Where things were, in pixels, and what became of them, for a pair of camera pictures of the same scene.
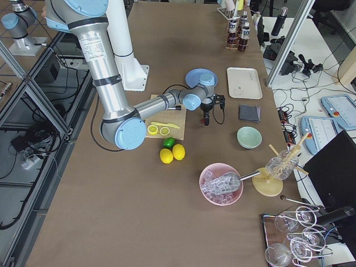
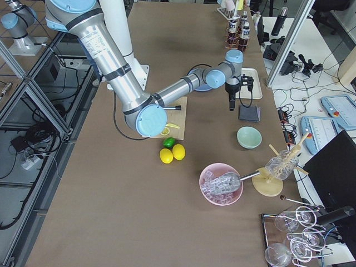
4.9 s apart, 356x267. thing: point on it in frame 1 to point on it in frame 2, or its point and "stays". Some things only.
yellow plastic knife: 168,124 stays
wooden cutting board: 176,117 stays
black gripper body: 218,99 to 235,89
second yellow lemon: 178,152 stays
